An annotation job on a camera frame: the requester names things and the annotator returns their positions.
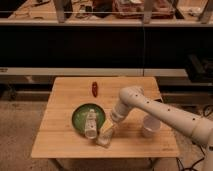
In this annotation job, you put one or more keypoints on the green plate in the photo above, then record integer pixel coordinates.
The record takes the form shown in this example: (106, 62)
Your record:
(80, 113)

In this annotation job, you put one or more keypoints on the white sponge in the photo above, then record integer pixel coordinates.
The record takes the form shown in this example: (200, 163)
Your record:
(105, 138)

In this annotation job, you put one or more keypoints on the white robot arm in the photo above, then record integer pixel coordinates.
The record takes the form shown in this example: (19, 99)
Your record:
(199, 129)

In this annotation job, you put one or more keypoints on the clear plastic bottle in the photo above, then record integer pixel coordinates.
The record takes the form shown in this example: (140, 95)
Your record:
(90, 129)

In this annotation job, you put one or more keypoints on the wooden table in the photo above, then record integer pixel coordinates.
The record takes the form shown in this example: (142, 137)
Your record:
(128, 151)

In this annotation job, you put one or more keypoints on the red chili pepper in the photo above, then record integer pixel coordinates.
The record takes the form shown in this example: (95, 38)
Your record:
(95, 89)

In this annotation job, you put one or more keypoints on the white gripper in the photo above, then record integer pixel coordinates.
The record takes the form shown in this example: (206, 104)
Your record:
(118, 113)

